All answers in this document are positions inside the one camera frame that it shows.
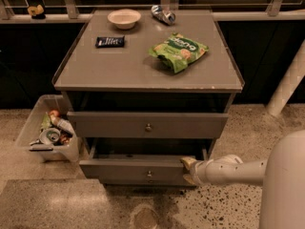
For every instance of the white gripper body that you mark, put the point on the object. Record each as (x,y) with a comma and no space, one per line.
(201,172)

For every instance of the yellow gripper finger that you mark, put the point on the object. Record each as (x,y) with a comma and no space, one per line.
(189,179)
(188,161)

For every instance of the grey drawer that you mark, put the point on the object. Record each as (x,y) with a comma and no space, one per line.
(147,161)
(147,125)

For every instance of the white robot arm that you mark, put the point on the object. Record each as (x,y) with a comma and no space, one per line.
(281,177)

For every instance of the grey drawer cabinet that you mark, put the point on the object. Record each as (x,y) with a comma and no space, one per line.
(128,79)

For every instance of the grey top drawer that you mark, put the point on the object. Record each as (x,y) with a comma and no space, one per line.
(147,125)

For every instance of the metal floor drain cover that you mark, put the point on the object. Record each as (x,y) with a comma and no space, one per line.
(145,218)

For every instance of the green snack bag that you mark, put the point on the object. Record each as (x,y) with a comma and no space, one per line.
(178,52)

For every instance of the white diagonal pillar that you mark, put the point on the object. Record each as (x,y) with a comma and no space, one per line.
(288,84)

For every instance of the empty can in bin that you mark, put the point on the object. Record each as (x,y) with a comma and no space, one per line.
(49,136)

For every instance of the plastic bottle in bin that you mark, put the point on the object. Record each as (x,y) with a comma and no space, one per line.
(62,124)

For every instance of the clear plastic trash bin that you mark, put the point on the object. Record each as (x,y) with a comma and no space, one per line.
(66,148)

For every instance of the crushed silver can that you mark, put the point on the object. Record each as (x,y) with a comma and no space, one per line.
(164,16)

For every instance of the dark blue candy bar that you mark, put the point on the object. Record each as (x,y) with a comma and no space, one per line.
(110,42)

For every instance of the white paper bowl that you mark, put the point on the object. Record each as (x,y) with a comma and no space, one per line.
(124,19)

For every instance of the yellow toy on ledge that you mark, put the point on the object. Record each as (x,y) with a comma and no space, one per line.
(36,12)

